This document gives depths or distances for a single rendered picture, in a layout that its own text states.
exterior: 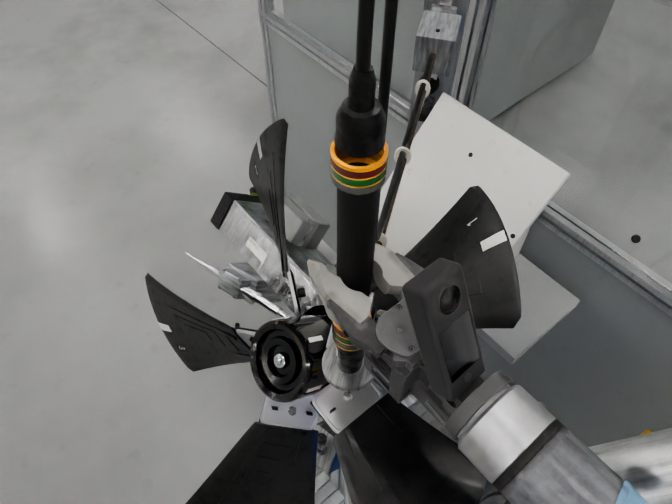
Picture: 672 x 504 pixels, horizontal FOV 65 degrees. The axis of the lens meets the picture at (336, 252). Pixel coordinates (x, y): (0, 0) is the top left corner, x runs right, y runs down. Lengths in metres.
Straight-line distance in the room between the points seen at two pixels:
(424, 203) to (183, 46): 3.03
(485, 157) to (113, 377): 1.74
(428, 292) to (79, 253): 2.38
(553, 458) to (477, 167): 0.57
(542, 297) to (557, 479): 0.93
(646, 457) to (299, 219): 0.68
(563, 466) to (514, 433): 0.04
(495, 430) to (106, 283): 2.21
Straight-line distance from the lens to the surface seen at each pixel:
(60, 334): 2.46
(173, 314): 1.00
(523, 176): 0.90
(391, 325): 0.48
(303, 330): 0.76
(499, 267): 0.65
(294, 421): 0.88
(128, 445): 2.15
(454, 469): 0.78
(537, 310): 1.33
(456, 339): 0.44
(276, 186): 0.80
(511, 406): 0.46
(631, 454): 0.59
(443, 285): 0.41
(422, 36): 1.01
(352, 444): 0.77
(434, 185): 0.95
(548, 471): 0.45
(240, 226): 1.07
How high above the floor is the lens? 1.92
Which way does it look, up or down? 52 degrees down
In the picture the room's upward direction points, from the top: straight up
